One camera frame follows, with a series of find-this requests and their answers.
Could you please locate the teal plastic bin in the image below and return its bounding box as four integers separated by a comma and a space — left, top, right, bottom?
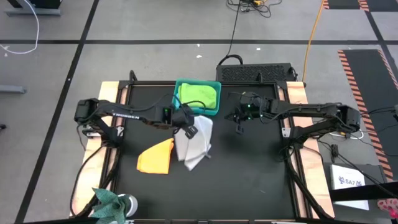
171, 78, 222, 116

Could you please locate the black cable bundle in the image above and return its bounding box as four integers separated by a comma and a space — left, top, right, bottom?
280, 143, 332, 220
70, 142, 123, 218

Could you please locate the orange-yellow cable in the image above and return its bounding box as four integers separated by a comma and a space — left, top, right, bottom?
301, 0, 326, 83

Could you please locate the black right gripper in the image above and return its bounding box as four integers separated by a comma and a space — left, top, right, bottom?
224, 91, 276, 135

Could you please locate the green microfiber towel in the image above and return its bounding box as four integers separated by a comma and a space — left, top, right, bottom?
178, 82, 218, 110

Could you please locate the small black hazard-striped mat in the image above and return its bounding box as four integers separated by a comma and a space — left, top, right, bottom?
322, 0, 398, 13

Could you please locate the black floor cable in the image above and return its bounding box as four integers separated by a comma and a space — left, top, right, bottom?
217, 0, 244, 66

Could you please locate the white SA7 sign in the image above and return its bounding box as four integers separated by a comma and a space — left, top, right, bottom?
329, 164, 370, 211

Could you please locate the pink object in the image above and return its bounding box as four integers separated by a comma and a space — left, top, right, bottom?
376, 198, 398, 219

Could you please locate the white floor cable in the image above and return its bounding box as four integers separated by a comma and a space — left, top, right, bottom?
0, 0, 40, 55

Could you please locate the grey round roll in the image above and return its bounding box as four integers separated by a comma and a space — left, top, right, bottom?
117, 193, 139, 218

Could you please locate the black cable tangle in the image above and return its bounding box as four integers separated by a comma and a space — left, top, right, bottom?
226, 0, 283, 19

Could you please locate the grey floor bar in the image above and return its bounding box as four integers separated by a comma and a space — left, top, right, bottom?
0, 85, 29, 95

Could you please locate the grey desk foot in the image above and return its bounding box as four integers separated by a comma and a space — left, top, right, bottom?
4, 7, 62, 17

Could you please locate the black table frame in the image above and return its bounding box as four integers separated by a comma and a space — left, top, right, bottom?
105, 70, 335, 224

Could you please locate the orange microfiber towel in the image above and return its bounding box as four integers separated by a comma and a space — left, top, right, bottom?
136, 138, 175, 175

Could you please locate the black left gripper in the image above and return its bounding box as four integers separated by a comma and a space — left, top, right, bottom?
161, 104, 199, 140

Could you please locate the black computer case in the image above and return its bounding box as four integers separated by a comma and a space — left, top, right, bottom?
215, 63, 297, 83

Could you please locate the black camera mount beam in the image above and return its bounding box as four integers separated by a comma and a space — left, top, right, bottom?
328, 181, 398, 202

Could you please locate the white cable loop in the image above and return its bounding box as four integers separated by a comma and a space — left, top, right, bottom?
329, 130, 364, 140

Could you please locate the teal paper plant ornament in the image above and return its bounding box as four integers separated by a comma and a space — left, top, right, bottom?
89, 187, 132, 224

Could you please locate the grey microfiber towel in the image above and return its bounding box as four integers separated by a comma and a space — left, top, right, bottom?
173, 114, 214, 172

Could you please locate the large black hazard-striped mat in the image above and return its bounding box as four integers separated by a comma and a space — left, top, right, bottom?
337, 49, 398, 184

